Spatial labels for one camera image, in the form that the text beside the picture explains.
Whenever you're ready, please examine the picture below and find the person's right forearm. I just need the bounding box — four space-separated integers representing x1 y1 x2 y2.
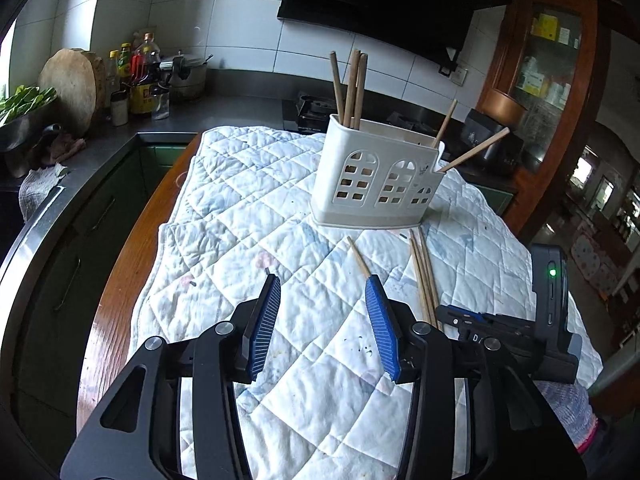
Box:
531 379 602 457

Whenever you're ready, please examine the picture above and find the white seasoning shaker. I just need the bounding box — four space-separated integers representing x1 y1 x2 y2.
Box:
109 92 130 127

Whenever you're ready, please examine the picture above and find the round wooden cutting board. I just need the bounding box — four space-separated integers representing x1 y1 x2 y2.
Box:
38 48 99 137

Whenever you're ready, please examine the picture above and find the white plastic utensil holder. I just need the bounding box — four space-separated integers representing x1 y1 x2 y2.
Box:
310 113 446 229

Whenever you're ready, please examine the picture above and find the steel pot with lid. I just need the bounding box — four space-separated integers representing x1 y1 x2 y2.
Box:
159 51 209 102

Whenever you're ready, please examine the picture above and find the yellow box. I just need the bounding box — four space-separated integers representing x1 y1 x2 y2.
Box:
530 13 559 42

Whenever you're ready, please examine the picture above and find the window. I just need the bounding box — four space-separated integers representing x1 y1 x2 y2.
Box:
0 19 17 103

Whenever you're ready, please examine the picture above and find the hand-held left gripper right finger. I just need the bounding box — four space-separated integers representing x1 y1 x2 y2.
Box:
364 275 587 480

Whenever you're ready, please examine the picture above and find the wooden glass-door cabinet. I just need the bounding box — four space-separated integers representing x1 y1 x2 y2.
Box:
474 0 614 242

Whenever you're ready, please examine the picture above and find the black rice cooker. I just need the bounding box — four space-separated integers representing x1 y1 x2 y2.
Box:
459 108 524 177

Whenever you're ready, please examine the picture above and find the black range hood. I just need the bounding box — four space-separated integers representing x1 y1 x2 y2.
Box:
277 0 517 69

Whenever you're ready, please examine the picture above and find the dark kitchen counter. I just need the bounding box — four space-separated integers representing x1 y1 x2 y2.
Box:
0 94 313 321

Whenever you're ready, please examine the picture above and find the black gas stove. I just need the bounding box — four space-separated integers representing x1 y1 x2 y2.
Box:
281 91 442 137

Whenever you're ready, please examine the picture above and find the brown rag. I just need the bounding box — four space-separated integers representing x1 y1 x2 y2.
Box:
42 132 88 167

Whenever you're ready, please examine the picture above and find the green lower cabinet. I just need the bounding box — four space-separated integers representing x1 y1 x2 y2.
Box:
469 184 517 217

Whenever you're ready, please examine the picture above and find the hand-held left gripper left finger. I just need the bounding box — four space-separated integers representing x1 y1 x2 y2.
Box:
60 273 282 480

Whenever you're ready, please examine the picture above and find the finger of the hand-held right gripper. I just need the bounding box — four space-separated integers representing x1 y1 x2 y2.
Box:
434 304 533 335

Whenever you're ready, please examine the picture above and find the green-cap bottle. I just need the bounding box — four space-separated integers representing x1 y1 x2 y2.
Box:
119 42 134 87

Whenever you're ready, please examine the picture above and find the dark under-counter cabinet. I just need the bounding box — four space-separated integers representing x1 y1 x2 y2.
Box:
14 144 197 443

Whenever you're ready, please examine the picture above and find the small glass jar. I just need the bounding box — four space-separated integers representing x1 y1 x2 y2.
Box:
151 90 171 121

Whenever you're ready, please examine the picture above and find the bowl of green vegetables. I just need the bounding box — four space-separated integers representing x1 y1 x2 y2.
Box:
0 85 59 155

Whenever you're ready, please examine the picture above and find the pile of wooden chopsticks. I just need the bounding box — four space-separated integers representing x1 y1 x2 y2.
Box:
407 227 446 332

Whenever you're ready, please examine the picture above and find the white quilted mat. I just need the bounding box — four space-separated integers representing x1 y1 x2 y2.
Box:
127 125 604 480

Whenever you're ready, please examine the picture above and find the oil bottle with red cap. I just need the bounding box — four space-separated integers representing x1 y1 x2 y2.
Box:
131 33 164 115

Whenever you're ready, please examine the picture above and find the copper inner pot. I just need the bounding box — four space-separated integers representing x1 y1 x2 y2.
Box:
480 90 529 128

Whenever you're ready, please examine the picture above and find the white dishcloth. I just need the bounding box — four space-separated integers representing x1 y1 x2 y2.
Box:
18 162 69 222

